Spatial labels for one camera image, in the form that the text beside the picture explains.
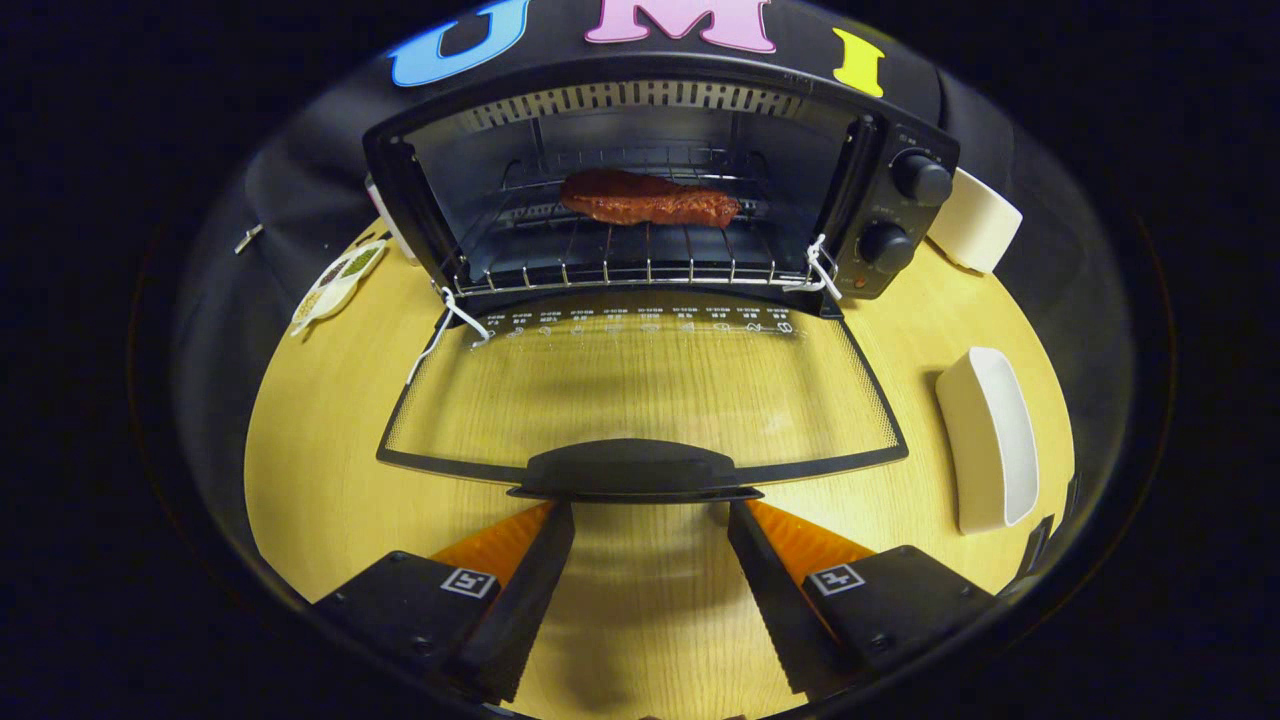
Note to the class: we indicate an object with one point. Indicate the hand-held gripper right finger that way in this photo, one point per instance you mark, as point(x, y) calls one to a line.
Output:
point(770, 610)

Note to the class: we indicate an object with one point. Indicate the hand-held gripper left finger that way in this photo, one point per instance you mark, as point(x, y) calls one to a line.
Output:
point(520, 620)

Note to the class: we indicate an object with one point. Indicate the black toaster oven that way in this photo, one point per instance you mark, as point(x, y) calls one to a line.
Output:
point(895, 210)

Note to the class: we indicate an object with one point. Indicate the brown meat piece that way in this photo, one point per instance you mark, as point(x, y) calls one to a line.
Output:
point(650, 200)

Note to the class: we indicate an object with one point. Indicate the white toaster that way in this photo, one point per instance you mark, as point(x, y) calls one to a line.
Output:
point(975, 225)

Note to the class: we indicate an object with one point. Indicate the white rectangular dish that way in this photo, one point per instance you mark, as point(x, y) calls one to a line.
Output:
point(985, 440)

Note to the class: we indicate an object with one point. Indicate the white divided spice dish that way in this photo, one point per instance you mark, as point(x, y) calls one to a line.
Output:
point(335, 285)

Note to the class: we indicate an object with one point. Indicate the clear bottle with silver cap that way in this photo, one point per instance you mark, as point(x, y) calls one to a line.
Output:
point(383, 220)

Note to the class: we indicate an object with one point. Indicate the white cloth clip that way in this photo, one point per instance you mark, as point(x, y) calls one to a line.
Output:
point(248, 239)

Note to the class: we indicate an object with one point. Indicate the black backdrop cloth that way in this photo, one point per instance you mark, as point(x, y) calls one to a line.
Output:
point(555, 30)

